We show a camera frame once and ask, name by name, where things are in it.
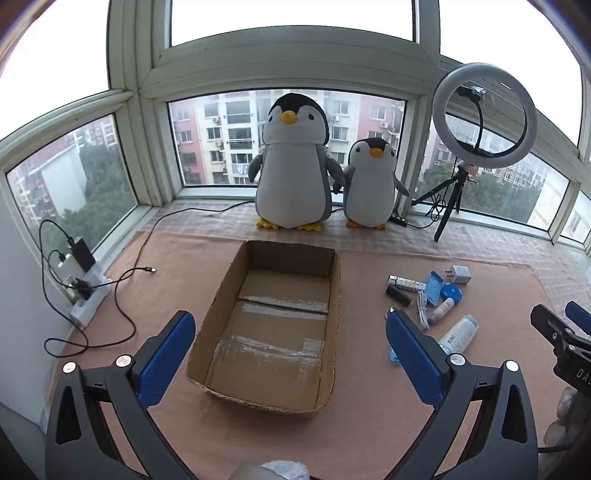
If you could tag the brown cardboard box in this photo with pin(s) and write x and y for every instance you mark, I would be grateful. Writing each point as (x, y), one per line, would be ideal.
(277, 323)

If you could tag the small black silver clip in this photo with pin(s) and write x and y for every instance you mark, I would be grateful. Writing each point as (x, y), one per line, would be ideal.
(390, 312)

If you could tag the blue round tape measure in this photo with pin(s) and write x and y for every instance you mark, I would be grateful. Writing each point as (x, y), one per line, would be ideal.
(451, 293)

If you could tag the white plug adapter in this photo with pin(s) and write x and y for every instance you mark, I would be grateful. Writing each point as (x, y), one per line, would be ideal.
(94, 279)

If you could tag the black cylindrical tube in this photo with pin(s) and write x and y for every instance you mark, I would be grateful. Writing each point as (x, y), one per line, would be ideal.
(398, 295)

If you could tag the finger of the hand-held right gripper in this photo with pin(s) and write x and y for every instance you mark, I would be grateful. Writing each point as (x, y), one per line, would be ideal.
(579, 316)
(554, 327)

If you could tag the blue rectangular case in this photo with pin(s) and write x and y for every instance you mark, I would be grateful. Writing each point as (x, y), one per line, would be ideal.
(434, 290)

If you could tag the pink felt mat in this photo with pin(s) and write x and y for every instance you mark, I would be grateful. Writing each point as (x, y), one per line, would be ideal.
(360, 429)

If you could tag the small blue bottle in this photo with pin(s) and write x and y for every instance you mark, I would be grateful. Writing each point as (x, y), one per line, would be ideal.
(395, 357)

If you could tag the colourful patterned stick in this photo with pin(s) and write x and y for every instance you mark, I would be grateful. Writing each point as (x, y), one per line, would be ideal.
(408, 282)

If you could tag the white pink lip balm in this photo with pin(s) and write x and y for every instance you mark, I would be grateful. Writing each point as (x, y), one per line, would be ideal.
(441, 311)

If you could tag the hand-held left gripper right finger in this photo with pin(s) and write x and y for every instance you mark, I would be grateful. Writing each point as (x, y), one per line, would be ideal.
(415, 364)

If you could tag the white wall charger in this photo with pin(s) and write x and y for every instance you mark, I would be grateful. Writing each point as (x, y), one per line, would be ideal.
(459, 275)

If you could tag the black power bank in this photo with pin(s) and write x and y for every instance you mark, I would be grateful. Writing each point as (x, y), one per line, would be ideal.
(83, 256)

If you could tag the white power strip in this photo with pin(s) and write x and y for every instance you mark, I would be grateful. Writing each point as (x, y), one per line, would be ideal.
(90, 309)

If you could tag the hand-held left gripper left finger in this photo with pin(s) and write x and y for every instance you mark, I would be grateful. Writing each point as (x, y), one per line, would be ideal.
(161, 364)

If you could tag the black plug adapter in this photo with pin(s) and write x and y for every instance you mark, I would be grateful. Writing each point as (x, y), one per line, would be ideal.
(83, 288)

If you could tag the white window frame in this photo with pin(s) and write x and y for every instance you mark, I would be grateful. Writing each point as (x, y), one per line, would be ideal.
(286, 74)

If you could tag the white power bank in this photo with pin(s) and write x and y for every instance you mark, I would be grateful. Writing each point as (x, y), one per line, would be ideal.
(69, 270)

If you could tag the large grey penguin plush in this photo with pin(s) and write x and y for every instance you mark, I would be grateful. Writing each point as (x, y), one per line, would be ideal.
(291, 184)

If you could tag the small grey penguin plush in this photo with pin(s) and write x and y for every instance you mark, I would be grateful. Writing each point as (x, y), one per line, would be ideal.
(369, 194)

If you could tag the black gooseneck phone holder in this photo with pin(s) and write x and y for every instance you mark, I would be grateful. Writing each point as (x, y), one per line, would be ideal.
(471, 92)

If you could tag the white lotion tube blue cap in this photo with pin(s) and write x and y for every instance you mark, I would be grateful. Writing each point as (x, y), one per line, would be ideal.
(457, 334)

